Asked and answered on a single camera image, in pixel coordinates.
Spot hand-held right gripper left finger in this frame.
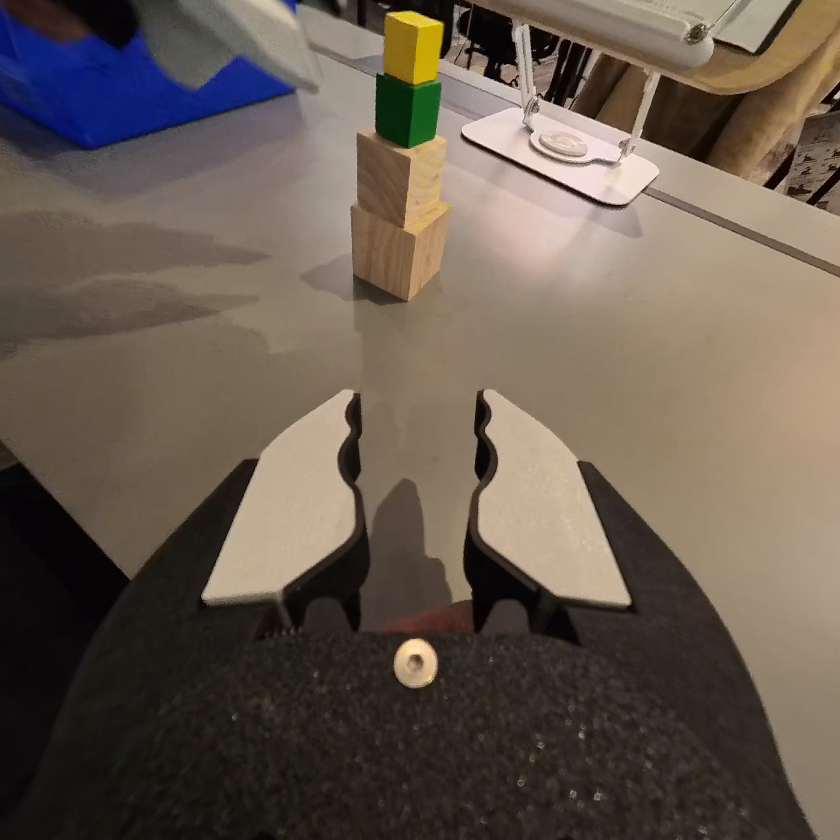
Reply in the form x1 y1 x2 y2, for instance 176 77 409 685
200 389 371 632

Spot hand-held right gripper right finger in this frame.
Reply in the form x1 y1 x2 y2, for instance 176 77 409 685
465 388 634 632

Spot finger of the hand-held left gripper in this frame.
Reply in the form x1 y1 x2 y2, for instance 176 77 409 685
134 0 324 93

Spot yellow wooden cube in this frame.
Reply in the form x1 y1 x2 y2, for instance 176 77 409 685
384 11 445 85

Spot green wooden cube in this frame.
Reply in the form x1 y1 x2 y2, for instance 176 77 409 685
375 72 442 148

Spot medium natural wooden cube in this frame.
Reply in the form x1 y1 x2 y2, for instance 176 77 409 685
356 129 448 229

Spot large natural wooden cube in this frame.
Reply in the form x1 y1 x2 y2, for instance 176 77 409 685
350 202 452 302

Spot blue plastic bin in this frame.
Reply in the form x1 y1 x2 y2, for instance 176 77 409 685
0 0 296 149

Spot person's dark pants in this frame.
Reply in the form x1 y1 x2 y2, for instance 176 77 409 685
0 446 132 840

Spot black office chair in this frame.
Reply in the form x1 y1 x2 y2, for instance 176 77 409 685
453 5 592 86

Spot white instruction sign stand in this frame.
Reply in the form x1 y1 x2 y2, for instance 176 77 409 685
461 0 805 207

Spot printed paper sheet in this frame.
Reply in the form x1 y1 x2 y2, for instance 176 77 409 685
784 112 840 217

